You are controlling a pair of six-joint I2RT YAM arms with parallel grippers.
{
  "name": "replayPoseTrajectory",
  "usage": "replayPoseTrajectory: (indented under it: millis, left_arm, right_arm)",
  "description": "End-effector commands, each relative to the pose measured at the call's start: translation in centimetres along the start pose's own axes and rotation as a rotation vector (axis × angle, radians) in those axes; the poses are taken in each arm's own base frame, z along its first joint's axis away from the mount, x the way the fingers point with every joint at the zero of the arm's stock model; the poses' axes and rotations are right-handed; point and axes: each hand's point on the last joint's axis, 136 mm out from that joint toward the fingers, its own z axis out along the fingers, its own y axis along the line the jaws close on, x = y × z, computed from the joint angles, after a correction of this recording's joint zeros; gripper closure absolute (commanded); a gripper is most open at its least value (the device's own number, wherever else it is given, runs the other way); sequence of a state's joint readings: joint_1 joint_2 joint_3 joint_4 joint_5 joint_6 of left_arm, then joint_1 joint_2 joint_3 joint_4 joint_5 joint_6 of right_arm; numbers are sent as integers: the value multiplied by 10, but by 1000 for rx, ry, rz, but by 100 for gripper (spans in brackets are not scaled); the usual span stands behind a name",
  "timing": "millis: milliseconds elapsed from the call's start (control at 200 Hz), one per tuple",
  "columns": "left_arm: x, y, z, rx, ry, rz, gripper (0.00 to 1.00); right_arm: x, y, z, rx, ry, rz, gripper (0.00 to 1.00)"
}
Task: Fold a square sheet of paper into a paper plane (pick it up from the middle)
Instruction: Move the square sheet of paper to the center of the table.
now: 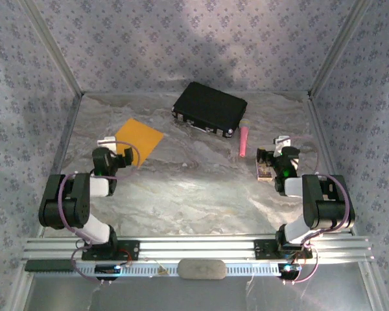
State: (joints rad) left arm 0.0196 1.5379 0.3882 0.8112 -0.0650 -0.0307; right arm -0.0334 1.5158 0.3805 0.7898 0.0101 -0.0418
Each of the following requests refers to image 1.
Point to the orange paper sheet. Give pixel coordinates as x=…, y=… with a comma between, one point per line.
x=139, y=139

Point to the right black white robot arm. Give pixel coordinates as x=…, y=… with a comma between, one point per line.
x=324, y=201

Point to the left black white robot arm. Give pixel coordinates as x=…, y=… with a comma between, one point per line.
x=81, y=194

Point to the small patterned card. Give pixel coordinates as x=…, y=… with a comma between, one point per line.
x=264, y=171

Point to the pink toy microphone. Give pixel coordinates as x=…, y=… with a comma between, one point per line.
x=244, y=139

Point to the black hard case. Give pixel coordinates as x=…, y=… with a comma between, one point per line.
x=210, y=107

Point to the right small circuit board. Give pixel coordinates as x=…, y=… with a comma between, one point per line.
x=290, y=268

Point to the small circuit board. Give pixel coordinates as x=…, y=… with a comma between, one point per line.
x=105, y=269
x=290, y=268

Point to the left small circuit board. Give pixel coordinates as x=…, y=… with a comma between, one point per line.
x=105, y=269

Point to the small tan tag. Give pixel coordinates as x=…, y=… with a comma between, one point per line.
x=163, y=271

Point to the black flat bar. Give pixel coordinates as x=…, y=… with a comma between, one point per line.
x=48, y=265

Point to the grey oval pad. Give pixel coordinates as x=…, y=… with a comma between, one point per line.
x=201, y=269

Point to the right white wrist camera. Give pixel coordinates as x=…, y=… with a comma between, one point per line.
x=282, y=142

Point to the aluminium side frame rail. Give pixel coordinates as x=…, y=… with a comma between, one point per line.
x=69, y=129
x=319, y=129

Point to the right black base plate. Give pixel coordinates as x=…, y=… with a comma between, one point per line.
x=266, y=249

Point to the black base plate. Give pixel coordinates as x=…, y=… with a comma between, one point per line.
x=129, y=251
x=266, y=249

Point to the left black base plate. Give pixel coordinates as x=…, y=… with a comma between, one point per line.
x=129, y=251

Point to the aluminium mounting rail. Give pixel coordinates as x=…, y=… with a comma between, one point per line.
x=194, y=247

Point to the aluminium corner post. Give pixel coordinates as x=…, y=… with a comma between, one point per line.
x=337, y=48
x=55, y=48

